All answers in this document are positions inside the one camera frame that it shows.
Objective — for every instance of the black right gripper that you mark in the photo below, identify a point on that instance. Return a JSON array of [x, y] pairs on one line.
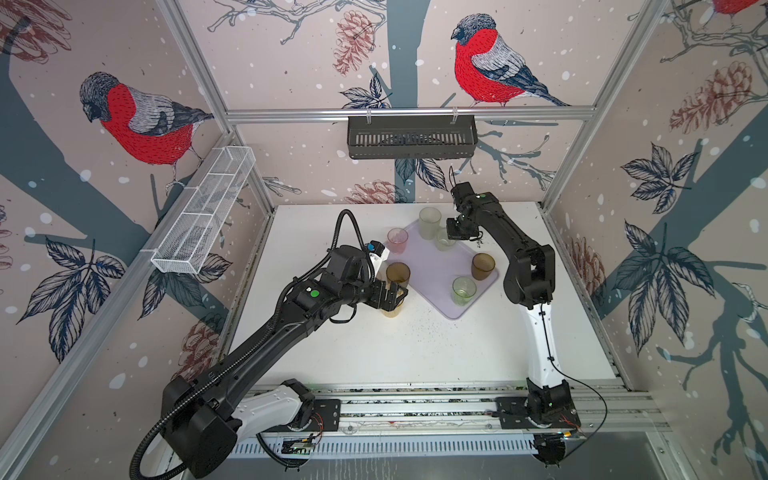
[[452, 231]]

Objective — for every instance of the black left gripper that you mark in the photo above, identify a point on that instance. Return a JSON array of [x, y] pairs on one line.
[[391, 301]]

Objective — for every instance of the dark brown glass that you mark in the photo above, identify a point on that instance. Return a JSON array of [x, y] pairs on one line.
[[398, 273]]

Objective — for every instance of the pale green small glass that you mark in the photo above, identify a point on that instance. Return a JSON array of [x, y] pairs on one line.
[[442, 241]]

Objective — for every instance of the pale green tall glass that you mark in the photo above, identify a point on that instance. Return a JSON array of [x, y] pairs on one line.
[[429, 222]]

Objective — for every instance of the brown textured glass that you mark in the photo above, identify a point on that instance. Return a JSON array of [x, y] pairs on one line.
[[482, 266]]

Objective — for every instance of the rose pink glass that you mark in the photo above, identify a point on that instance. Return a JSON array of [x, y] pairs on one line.
[[397, 239]]

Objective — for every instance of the bright green glass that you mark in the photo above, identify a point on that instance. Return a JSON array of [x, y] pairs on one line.
[[464, 289]]

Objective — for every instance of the yellow amber glass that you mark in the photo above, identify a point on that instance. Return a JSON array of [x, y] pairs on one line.
[[393, 313]]

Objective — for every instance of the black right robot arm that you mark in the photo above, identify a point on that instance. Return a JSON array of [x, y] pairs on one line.
[[529, 283]]

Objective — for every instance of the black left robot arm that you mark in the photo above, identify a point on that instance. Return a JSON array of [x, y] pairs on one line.
[[204, 418]]

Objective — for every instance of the lilac plastic tray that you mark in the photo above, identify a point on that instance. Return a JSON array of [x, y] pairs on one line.
[[433, 271]]

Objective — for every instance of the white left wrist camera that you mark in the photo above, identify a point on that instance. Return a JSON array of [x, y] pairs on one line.
[[378, 254]]

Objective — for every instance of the black wire wall basket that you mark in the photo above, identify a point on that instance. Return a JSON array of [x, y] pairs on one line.
[[412, 137]]

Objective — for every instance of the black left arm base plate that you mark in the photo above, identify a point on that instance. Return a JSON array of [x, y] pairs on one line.
[[319, 415]]

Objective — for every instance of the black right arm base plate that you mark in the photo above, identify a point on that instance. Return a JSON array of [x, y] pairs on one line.
[[516, 413]]

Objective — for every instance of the white mesh wall basket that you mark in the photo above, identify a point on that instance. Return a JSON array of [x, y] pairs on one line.
[[192, 235]]

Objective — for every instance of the aluminium rail frame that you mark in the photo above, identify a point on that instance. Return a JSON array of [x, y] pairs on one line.
[[456, 408]]

